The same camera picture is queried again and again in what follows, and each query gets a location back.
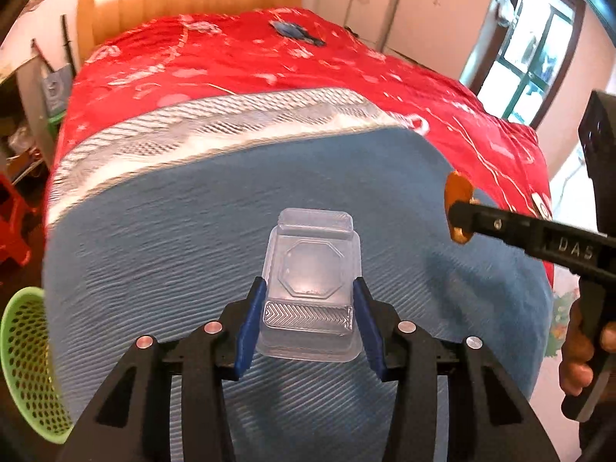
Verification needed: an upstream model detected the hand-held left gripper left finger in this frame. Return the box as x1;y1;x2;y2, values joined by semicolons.
57;276;268;462

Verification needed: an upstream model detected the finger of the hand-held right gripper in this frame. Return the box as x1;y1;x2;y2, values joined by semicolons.
449;201;531;252

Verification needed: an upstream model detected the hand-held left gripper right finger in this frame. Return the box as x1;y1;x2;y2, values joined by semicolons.
353;276;562;462

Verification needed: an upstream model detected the small orange wrapper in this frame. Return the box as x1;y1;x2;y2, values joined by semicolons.
443;171;475;244

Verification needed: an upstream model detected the clear plastic container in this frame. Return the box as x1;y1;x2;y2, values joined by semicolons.
255;207;363;362

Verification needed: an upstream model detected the green plastic basket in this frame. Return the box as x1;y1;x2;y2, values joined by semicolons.
0;286;74;445

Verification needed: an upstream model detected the person's right hand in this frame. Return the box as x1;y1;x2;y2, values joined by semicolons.
558;297;596;395

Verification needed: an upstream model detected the printed floor mat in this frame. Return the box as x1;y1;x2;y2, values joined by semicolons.
543;289;579;358

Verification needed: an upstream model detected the window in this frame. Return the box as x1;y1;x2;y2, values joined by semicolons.
459;0;586;129

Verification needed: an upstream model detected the blue striped blanket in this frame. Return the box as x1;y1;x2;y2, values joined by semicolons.
41;87;552;462

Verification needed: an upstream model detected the white wardrobe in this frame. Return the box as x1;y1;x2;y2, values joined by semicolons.
316;0;502;84

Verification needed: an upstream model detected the red floral quilt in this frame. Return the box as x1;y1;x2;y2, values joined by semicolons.
52;7;555;282

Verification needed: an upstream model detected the red plastic stool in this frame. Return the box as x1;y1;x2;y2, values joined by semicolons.
0;172;33;271

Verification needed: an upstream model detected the blue cloth piece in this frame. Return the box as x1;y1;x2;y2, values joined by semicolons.
268;21;326;48

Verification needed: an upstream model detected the light blue bag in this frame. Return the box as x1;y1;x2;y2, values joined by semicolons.
40;64;76;117

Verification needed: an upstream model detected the white desk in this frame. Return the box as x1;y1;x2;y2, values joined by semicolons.
0;53;55;184

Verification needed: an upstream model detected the black stick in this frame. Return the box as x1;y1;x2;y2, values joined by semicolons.
61;14;78;78

